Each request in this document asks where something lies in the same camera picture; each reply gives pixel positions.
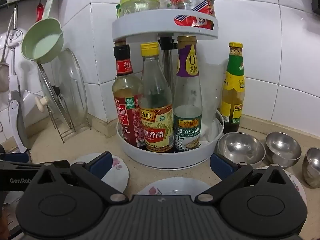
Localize large steel bowl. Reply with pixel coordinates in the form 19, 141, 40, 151
217, 132, 266, 168

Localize glass pot lid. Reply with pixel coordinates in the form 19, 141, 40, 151
35, 48, 88, 129

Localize yellow cap vinegar bottle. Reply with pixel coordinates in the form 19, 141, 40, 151
138, 42, 174, 153

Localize green lid glass jar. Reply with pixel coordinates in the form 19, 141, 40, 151
116, 0, 160, 18

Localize green yellow label oil bottle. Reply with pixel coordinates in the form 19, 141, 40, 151
220, 42, 245, 133

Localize floral plate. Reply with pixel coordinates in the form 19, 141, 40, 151
71, 153, 129, 193
253, 164, 307, 210
138, 177, 210, 199

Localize white two-tier rotating rack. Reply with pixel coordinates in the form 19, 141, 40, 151
112, 9, 219, 170

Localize medium steel bowl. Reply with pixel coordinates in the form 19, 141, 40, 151
265, 132, 302, 168

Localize red handled utensil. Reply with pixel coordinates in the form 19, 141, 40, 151
36, 0, 44, 22

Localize red label soy sauce bottle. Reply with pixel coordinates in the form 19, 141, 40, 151
112, 41, 145, 148

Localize green plastic ladle cup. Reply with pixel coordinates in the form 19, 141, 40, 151
22, 0, 63, 64

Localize wire lid rack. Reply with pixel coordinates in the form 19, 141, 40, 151
35, 64, 90, 141

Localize small steel bowl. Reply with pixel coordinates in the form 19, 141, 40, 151
302, 147, 320, 188

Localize purple label fish sauce bottle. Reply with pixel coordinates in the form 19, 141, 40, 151
173, 36, 202, 152

